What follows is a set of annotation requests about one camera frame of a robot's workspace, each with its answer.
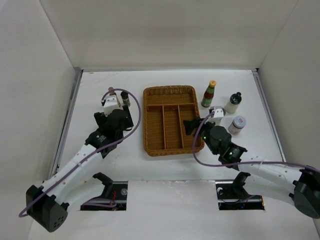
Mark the salt shaker silver cap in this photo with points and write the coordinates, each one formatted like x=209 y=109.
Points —
x=223 y=111

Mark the white bottle black cap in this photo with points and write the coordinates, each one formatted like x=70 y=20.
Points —
x=233 y=103

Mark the red sauce bottle green label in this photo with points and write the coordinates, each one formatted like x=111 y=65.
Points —
x=209 y=94

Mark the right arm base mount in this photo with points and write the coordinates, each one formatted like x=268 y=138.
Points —
x=231 y=195

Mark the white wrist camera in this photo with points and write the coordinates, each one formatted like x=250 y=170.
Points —
x=109 y=104
x=217 y=114

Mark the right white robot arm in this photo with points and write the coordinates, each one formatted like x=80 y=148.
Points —
x=292 y=183

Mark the brown bottle yellow label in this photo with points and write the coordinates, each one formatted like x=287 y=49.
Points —
x=113 y=94

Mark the jar with red white lid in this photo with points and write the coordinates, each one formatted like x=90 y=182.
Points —
x=238 y=123

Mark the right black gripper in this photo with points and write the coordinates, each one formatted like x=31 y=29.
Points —
x=189 y=125

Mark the small dark spice jar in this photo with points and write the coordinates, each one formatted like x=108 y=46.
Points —
x=125 y=98

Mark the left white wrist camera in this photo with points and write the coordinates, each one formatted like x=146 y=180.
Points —
x=109 y=104

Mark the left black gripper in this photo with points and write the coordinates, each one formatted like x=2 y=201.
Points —
x=102 y=119

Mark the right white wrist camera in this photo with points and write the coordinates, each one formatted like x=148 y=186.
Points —
x=217 y=114

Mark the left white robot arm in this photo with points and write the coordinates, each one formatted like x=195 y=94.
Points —
x=79 y=181

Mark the brown wicker divided tray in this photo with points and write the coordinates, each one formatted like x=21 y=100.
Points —
x=164 y=110

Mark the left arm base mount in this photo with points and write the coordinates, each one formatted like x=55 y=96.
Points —
x=113 y=197

